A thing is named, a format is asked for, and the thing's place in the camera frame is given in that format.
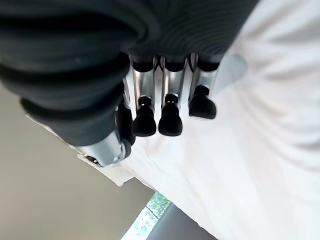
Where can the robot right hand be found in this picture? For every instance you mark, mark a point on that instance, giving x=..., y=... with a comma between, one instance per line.
x=75, y=75

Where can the white bed sheet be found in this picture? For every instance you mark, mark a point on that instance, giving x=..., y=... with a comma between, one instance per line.
x=237, y=150

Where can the green patterned floor mat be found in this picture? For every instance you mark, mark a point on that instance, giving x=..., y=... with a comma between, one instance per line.
x=147, y=216

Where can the grey bed frame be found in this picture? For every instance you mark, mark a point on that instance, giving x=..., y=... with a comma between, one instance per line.
x=172, y=222

